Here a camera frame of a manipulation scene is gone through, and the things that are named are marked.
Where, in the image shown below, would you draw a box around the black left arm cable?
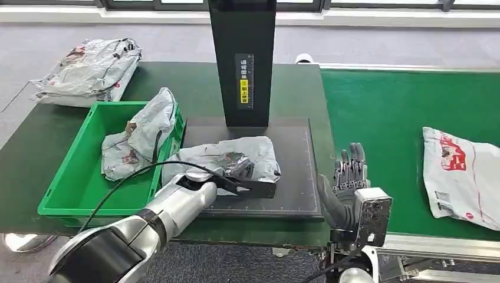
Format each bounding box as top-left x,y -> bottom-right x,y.
80,160 -> 235,234

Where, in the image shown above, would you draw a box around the flat white parcel bag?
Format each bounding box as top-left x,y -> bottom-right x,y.
35,64 -> 137,108

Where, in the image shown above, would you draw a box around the grey parcel bag red print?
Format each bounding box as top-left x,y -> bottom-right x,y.
101,87 -> 177,182

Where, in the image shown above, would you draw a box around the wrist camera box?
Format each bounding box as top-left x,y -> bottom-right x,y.
353,187 -> 393,248
212,176 -> 277,200

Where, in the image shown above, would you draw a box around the green conveyor belt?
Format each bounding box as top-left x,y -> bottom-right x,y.
320,68 -> 500,237

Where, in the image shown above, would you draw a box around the crumpled grey parcel bag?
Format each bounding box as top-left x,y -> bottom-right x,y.
30,38 -> 142,98

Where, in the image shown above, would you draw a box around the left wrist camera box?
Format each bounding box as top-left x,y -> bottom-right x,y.
212,176 -> 277,200

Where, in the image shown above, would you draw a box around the aluminium conveyor side rail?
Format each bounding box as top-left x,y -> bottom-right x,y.
318,62 -> 500,74
377,233 -> 500,263

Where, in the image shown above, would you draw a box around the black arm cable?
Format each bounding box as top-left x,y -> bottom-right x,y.
304,248 -> 366,283
80,160 -> 235,234

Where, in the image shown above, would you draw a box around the green plastic crate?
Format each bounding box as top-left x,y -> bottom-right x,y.
37,100 -> 186,228

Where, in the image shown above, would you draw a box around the white parcel bag red logo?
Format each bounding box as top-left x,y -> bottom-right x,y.
422,127 -> 500,232

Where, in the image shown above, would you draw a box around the black scanner column with base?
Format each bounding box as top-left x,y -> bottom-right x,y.
182,0 -> 325,223

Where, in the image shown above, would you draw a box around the dark window frame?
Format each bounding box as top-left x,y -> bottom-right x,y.
0,0 -> 500,13

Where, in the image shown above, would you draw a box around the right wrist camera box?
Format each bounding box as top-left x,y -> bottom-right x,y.
353,187 -> 393,248

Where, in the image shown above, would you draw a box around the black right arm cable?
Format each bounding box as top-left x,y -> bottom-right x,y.
304,248 -> 366,283

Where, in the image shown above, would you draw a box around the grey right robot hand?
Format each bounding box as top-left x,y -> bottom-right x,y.
317,142 -> 371,231

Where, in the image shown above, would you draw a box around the black and yellow column label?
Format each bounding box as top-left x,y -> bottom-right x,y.
235,53 -> 255,110

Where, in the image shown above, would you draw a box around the grey parcel bag dark contents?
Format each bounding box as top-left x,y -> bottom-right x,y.
161,136 -> 282,196

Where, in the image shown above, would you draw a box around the chrome round base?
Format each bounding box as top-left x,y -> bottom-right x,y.
2,233 -> 58,254

